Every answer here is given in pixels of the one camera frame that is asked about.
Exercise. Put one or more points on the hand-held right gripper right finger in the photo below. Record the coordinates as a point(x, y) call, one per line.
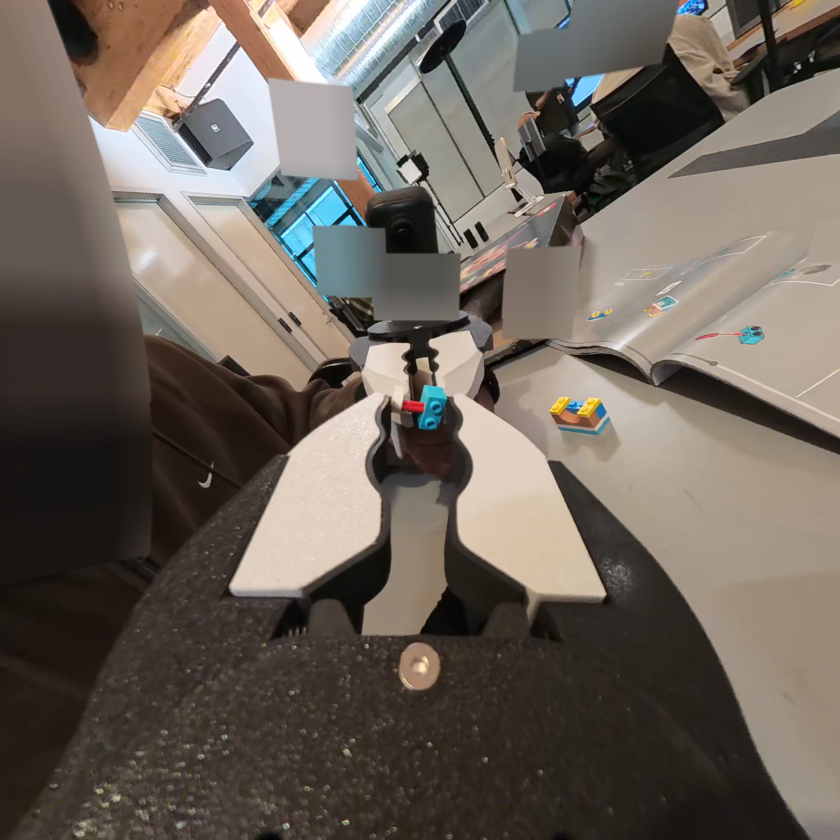
point(518, 518)

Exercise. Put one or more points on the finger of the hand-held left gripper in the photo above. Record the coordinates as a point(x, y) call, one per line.
point(463, 361)
point(384, 367)

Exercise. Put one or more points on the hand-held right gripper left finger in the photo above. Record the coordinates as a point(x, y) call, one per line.
point(315, 512)

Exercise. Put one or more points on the teal toy brick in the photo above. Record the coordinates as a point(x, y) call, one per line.
point(433, 407)

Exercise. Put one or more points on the person's left forearm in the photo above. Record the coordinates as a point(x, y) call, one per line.
point(282, 407)

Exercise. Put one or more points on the white desk stand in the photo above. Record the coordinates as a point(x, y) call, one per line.
point(518, 190)

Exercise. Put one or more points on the person's left hand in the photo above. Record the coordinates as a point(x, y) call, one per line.
point(426, 456)

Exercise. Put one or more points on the black office chair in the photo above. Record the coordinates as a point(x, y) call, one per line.
point(656, 118)
point(331, 371)

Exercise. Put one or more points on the toy set box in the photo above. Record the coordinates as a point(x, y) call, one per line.
point(525, 229)

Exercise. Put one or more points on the small multicoloured brick build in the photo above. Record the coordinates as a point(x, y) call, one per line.
point(581, 417)

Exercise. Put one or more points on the black floor lamp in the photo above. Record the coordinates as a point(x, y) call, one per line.
point(443, 43)

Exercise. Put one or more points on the white double doors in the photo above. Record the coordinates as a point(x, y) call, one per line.
point(216, 275)

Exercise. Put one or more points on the grey instruction booklet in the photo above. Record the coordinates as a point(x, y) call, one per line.
point(754, 341)

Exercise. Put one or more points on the wooden ceiling beam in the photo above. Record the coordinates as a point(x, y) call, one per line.
point(151, 52)

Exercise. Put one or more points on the silver ventilation duct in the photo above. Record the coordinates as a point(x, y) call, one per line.
point(367, 39)

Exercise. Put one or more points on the black wall speaker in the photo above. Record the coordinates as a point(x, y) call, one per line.
point(216, 134)

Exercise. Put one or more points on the white wall vent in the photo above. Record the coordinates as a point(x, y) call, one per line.
point(164, 141)

